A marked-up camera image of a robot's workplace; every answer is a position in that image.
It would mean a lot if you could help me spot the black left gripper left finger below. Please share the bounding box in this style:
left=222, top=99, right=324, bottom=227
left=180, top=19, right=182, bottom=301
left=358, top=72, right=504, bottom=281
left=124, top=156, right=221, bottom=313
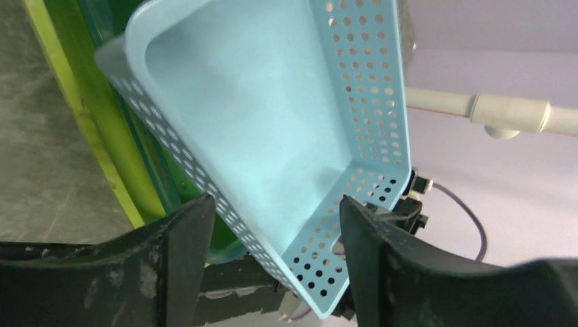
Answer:
left=1, top=194, right=216, bottom=326

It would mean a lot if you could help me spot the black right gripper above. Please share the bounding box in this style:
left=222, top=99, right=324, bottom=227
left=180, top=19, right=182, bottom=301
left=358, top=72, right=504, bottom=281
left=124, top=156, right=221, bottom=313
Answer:
left=365, top=169, right=428, bottom=235

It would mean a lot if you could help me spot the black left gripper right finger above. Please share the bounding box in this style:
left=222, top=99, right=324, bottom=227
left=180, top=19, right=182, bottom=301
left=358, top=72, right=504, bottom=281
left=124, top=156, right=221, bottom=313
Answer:
left=339, top=196, right=577, bottom=326

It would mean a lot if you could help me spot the light blue perforated basket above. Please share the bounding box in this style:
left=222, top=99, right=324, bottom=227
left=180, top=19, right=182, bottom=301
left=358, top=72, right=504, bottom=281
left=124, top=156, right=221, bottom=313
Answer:
left=94, top=0, right=412, bottom=319

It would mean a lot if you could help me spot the teal translucent plastic tub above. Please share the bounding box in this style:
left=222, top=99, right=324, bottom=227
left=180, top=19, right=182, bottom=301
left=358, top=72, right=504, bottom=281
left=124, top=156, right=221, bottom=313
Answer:
left=77, top=0, right=247, bottom=264

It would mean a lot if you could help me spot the lime green plastic tub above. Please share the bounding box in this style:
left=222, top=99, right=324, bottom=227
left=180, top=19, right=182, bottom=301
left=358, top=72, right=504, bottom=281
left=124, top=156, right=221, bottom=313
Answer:
left=23, top=1, right=166, bottom=228

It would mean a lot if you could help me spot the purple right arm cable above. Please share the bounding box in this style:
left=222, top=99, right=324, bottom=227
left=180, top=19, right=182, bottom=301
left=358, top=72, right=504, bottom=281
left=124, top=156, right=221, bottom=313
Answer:
left=431, top=181, right=489, bottom=263

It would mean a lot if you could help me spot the white PVC pipe frame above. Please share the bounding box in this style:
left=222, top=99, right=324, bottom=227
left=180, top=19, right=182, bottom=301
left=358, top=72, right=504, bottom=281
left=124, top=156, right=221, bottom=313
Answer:
left=406, top=88, right=577, bottom=140

